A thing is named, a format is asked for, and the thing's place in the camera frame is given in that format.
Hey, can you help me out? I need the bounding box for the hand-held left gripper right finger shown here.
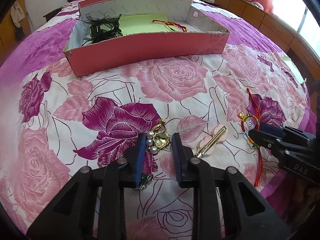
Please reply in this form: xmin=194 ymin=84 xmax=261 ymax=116
xmin=171 ymin=132 xmax=292 ymax=240

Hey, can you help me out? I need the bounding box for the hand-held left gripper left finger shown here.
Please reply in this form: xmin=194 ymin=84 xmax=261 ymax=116
xmin=26 ymin=133 xmax=148 ymax=240

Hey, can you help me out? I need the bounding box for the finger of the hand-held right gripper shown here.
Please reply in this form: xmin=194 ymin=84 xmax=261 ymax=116
xmin=259 ymin=123 xmax=286 ymax=137
xmin=249 ymin=129 xmax=283 ymax=156

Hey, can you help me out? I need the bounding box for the gold flower pearl earring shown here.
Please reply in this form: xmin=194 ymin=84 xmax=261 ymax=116
xmin=146 ymin=117 xmax=172 ymax=155

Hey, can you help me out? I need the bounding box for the red string gold charm bracelet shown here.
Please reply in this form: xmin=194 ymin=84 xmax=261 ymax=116
xmin=237 ymin=88 xmax=265 ymax=188

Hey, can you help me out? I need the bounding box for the pink cardboard box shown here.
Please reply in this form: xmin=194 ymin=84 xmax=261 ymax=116
xmin=62 ymin=0 xmax=230 ymax=77

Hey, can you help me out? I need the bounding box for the red string beaded bracelet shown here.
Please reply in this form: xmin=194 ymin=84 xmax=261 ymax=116
xmin=152 ymin=19 xmax=188 ymax=33

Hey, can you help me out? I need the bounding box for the black feather hair accessory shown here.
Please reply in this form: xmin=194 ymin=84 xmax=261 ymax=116
xmin=75 ymin=14 xmax=123 ymax=46

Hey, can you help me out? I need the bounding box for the pink flower gold hair clip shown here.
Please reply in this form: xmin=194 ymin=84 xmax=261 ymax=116
xmin=194 ymin=125 xmax=229 ymax=159

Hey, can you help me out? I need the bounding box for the small green paper piece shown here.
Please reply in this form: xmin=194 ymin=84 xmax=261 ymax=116
xmin=284 ymin=55 xmax=307 ymax=85

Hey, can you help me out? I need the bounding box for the low wooden cabinet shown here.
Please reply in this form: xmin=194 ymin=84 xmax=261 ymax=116
xmin=215 ymin=0 xmax=320 ymax=63

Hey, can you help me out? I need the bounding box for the bright window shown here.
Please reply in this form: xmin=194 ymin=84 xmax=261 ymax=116
xmin=295 ymin=2 xmax=320 ymax=43

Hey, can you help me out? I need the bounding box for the light green paper sheet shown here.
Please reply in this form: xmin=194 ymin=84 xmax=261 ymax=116
xmin=119 ymin=13 xmax=192 ymax=36

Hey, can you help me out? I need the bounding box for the dark wooden nightstand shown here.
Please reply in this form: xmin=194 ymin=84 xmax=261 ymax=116
xmin=43 ymin=7 xmax=63 ymax=23

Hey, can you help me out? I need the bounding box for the hanging beige cloth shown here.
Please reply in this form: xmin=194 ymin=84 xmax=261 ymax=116
xmin=10 ymin=1 xmax=25 ymax=28

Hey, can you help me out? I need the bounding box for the green gem silver ring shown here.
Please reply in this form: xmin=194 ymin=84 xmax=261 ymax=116
xmin=135 ymin=174 xmax=153 ymax=191

